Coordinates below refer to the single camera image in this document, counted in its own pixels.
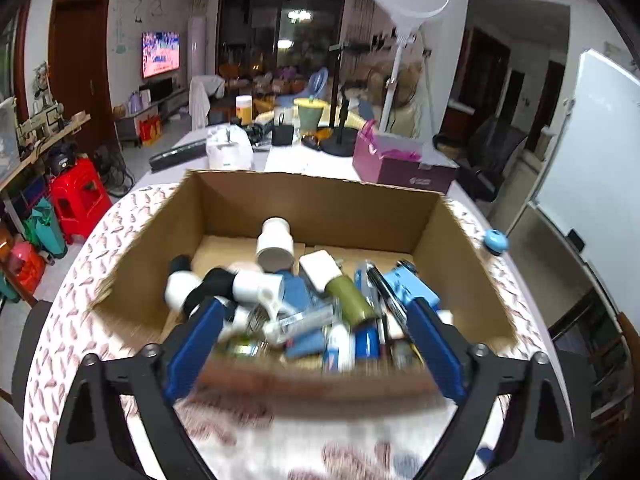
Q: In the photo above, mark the maroon gift box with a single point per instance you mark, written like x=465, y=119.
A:
x=400, y=172

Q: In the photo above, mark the black rolled mat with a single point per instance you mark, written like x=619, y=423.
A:
x=175, y=156

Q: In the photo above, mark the olive green roll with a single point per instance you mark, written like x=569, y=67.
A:
x=350, y=300

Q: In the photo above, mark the black pen holder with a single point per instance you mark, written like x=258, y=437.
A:
x=282, y=135

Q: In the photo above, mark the clear storage bin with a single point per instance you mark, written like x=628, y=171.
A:
x=7, y=135

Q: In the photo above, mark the black tripod stand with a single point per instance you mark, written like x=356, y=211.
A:
x=337, y=147

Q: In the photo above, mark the white standing air conditioner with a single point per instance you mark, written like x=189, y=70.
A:
x=196, y=50

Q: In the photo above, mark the black office chair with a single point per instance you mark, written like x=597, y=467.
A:
x=495, y=145

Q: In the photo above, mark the television cabinet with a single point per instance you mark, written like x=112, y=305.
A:
x=165, y=105

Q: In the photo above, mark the red plastic stool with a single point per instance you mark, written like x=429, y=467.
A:
x=80, y=195

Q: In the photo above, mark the red bag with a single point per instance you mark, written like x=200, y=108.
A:
x=27, y=267

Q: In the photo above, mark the wooden plank worktable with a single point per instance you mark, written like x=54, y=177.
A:
x=45, y=142

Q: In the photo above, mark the green pot yellow lid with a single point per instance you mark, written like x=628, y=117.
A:
x=310, y=115

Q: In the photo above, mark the light blue box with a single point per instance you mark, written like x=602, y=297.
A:
x=410, y=285

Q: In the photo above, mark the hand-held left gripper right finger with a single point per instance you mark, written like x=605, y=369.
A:
x=437, y=355

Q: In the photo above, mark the panda plush toy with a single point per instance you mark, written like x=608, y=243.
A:
x=180, y=290

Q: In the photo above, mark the television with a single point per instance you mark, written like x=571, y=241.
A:
x=160, y=55

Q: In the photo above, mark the clear plastic barcode case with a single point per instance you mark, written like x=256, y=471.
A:
x=305, y=320

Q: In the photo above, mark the brown wooden door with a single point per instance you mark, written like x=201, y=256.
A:
x=80, y=60

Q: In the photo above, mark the whiteboard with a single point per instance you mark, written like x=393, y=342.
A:
x=590, y=160

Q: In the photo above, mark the toy robot figure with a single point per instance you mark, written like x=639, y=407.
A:
x=42, y=85

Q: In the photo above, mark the blue lid bottle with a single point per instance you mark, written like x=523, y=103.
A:
x=496, y=241

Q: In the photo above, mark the black marker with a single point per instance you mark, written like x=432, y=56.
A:
x=385, y=290

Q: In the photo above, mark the green bag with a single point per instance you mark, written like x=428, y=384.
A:
x=45, y=230

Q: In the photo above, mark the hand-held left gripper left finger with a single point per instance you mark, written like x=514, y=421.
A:
x=195, y=355

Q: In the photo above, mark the white adapter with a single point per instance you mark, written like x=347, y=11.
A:
x=320, y=267

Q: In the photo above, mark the cardboard box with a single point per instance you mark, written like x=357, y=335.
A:
x=325, y=205

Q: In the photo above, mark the white garment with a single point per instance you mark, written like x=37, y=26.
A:
x=200, y=100

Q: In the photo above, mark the black helmet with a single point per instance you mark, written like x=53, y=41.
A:
x=62, y=157

